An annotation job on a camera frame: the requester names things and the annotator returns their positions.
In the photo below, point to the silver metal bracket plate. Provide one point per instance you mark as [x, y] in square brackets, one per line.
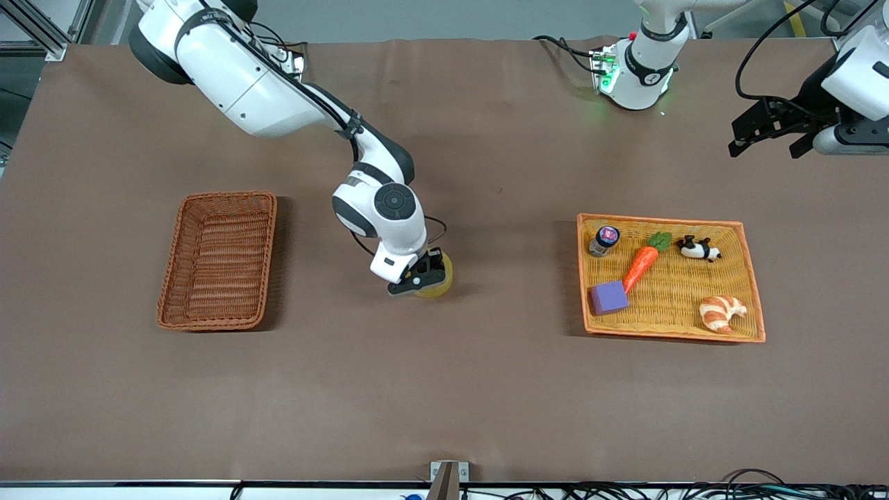
[436, 471]

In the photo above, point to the black and white panda toy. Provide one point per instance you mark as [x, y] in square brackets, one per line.
[694, 248]

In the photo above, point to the purple foam cube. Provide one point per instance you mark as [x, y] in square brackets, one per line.
[609, 298]

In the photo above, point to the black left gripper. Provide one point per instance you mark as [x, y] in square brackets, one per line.
[810, 92]

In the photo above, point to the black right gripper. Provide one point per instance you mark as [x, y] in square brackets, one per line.
[435, 263]

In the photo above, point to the aluminium frame profile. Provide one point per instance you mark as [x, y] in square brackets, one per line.
[57, 52]

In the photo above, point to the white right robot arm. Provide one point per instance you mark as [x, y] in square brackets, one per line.
[243, 83]

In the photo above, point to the grey metal stand leg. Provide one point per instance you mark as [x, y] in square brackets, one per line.
[722, 17]

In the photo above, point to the orange toy carrot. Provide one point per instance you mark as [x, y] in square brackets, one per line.
[642, 264]

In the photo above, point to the toy croissant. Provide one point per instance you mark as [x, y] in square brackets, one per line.
[719, 312]

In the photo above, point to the small jar with dark lid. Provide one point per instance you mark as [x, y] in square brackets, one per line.
[603, 242]

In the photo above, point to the brown table cover sheet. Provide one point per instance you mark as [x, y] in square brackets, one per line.
[444, 389]

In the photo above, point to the brown camera mount post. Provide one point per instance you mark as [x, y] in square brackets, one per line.
[444, 487]

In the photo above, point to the yellowish clear tape roll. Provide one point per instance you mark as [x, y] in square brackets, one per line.
[434, 292]

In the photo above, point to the brown wicker basket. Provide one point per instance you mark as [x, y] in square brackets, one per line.
[222, 278]

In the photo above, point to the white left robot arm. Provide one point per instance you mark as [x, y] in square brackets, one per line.
[639, 83]

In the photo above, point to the orange wicker basket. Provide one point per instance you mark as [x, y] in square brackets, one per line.
[660, 328]

